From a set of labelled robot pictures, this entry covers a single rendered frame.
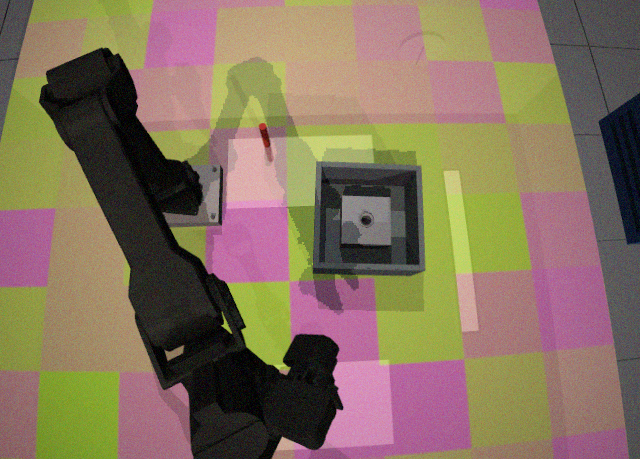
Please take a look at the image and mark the red peg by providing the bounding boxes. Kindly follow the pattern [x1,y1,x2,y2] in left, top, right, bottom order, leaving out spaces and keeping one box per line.
[259,123,270,148]

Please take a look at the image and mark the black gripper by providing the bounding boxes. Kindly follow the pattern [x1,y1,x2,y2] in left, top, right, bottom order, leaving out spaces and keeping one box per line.
[254,334,344,459]

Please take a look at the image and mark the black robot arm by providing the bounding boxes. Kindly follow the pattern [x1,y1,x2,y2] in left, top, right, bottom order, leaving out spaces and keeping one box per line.
[39,47,338,459]

